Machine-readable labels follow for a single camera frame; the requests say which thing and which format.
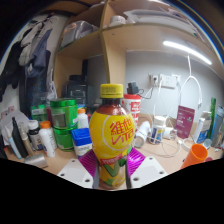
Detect blue and white carton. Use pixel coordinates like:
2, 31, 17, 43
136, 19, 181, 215
193, 110, 213, 144

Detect green plastic jar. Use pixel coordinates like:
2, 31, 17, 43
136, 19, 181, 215
49, 97, 79, 129
53, 126, 75, 152

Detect hanging clothes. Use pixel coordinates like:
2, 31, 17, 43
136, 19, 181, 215
0, 14, 59, 108

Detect blue-labelled white pill bottle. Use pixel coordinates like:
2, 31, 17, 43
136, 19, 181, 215
148, 115, 167, 145

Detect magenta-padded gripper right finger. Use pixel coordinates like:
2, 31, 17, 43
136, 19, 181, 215
124, 146, 169, 190

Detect white wall power outlet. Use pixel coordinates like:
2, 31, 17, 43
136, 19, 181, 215
148, 73, 178, 90

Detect tall black bottle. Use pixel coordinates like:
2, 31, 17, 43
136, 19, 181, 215
11, 116, 29, 159

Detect blue-lidded white jar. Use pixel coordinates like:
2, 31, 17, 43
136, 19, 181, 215
70, 127, 93, 158

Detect white and blue tube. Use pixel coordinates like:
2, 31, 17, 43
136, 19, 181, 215
3, 126, 22, 160

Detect maroon pouch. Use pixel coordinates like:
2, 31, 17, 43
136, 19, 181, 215
175, 105, 196, 140

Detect white paper bag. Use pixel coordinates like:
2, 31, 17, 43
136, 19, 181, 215
0, 110, 31, 138

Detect orange plastic cup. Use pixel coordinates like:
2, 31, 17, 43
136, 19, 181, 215
180, 143, 209, 170

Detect yellow-capped yellow drink bottle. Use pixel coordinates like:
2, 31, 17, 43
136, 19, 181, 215
88, 83, 136, 191

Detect light blue hand mirror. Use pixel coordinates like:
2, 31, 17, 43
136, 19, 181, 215
202, 138, 213, 150

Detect silver metal can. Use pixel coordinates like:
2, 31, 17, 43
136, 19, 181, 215
23, 152, 49, 169

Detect small orange-capped white bottle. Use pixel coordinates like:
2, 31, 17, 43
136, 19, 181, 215
77, 107, 90, 129

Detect white-capped dark bottle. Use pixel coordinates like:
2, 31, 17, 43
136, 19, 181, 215
27, 119, 43, 152

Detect small green box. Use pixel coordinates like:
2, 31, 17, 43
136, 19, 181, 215
30, 104, 48, 123

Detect plain white pill bottle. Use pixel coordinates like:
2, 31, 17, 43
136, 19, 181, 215
133, 120, 152, 149

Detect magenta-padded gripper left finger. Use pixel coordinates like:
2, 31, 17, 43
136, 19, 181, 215
57, 148, 101, 190

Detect dark green glass bottle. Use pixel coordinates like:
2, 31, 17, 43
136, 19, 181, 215
208, 97, 217, 139

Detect white charger block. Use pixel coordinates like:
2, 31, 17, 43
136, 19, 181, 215
164, 126, 178, 140

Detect red and white canister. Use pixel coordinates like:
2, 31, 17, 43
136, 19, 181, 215
122, 93, 142, 131

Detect white under-shelf light strip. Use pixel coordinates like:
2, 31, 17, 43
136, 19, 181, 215
162, 40, 213, 66

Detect small black adapter block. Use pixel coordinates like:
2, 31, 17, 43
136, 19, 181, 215
126, 81, 140, 96

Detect white cable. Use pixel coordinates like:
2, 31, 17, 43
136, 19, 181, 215
138, 54, 204, 158

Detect black box device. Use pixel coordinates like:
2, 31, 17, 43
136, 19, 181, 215
63, 74, 96, 108

